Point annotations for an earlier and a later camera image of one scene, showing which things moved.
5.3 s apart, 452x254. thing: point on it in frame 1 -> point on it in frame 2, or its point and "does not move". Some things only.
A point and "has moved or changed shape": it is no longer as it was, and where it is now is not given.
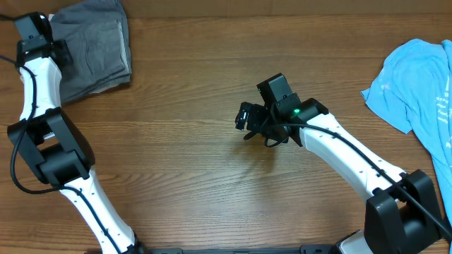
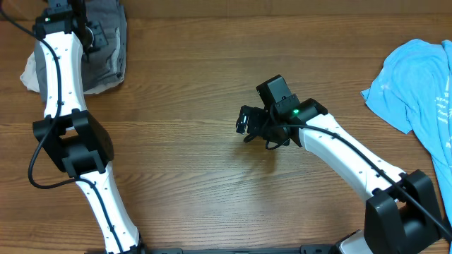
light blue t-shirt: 414,95 does not move
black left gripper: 65,49 -> 102,39
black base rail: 302,250 does not move
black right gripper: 253,125 does not move
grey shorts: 97,35 has moved or changed shape
